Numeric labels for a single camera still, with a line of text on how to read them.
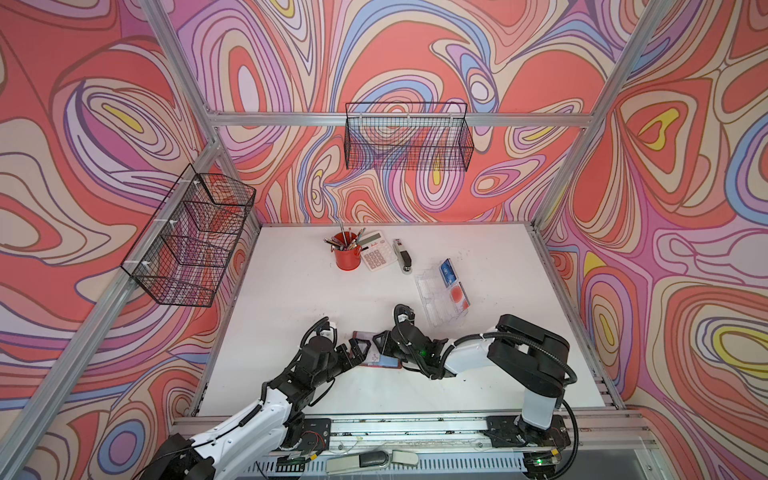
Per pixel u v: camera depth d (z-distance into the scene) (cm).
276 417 56
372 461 66
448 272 94
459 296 88
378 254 108
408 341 67
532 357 49
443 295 93
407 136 96
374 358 84
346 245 96
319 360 65
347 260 107
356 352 75
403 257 104
